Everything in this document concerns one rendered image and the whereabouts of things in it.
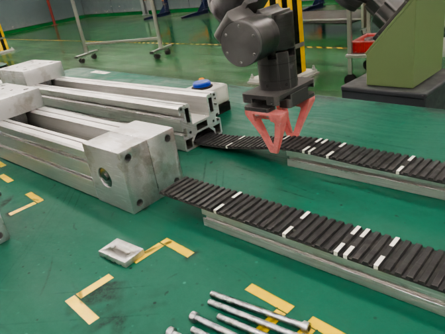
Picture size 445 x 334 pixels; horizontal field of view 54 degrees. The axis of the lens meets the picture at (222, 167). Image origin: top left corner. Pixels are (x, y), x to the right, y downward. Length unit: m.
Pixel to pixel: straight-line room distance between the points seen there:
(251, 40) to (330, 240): 0.26
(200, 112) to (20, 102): 0.36
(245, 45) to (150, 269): 0.29
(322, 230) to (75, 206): 0.39
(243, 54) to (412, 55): 0.51
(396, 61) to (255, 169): 0.46
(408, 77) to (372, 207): 0.50
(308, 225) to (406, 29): 0.61
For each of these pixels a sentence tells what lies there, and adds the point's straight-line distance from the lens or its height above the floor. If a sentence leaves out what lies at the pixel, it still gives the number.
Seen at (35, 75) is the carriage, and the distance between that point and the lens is 1.25.
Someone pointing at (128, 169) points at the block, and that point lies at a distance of 0.60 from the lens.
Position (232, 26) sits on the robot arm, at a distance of 0.57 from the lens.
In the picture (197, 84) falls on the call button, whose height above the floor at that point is 0.85.
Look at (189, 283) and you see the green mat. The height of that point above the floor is 0.78.
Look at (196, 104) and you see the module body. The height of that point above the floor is 0.84.
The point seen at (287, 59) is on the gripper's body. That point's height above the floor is 0.94.
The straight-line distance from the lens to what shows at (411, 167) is 0.59.
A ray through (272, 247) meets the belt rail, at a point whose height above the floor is 0.79.
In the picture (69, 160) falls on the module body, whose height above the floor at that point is 0.84.
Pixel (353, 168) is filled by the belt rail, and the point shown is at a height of 0.80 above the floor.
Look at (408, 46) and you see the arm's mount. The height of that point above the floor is 0.87.
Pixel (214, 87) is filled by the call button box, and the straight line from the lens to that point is 0.96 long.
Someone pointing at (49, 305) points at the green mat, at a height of 0.78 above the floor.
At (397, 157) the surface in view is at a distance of 0.62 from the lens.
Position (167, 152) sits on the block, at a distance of 0.64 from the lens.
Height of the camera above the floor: 1.08
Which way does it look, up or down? 25 degrees down
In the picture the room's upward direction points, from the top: 9 degrees counter-clockwise
